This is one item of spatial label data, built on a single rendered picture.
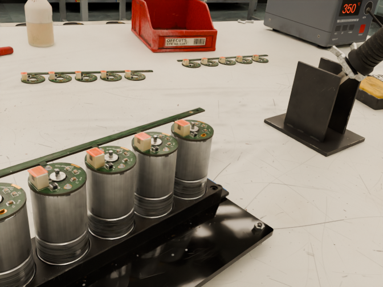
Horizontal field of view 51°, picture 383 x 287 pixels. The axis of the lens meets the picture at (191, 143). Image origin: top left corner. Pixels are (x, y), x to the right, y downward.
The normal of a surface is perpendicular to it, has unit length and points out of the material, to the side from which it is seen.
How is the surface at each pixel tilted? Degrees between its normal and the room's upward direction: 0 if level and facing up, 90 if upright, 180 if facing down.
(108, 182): 90
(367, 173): 0
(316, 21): 90
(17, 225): 90
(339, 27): 90
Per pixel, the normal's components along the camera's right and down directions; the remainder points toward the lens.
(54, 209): 0.11, 0.49
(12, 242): 0.78, 0.37
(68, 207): 0.59, 0.44
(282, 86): 0.10, -0.87
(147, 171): -0.14, 0.47
